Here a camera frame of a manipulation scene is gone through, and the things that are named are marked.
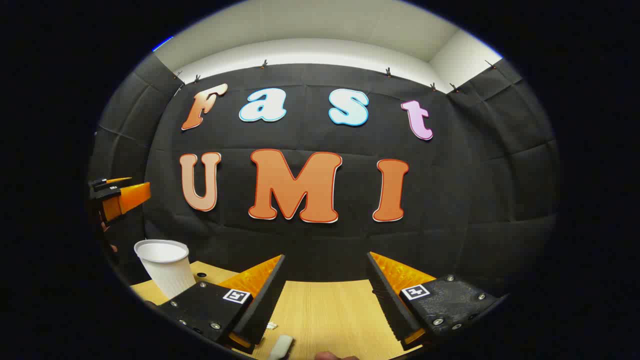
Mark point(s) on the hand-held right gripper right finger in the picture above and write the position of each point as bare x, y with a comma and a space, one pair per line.
390, 305

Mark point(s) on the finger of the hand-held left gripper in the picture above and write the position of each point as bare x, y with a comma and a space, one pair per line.
131, 196
102, 183

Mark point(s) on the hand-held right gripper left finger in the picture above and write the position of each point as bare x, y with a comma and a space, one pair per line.
265, 305

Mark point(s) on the small white broom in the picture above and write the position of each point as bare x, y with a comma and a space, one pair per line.
281, 346

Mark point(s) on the white ribbed cup garbage bin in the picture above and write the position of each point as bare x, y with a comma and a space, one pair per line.
170, 270

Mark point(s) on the wooden desktop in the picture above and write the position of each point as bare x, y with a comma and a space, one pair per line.
330, 315

